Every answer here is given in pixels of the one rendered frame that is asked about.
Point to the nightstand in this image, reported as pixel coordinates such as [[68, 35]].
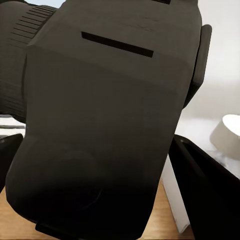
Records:
[[173, 192]]

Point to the table lamp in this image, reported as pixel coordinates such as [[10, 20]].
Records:
[[225, 141]]

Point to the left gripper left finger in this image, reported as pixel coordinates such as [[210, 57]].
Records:
[[9, 146]]

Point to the digital camera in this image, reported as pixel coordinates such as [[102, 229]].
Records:
[[100, 86]]

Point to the fixed window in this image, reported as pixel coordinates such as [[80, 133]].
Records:
[[8, 124]]

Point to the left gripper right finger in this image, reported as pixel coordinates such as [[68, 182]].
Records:
[[210, 192]]

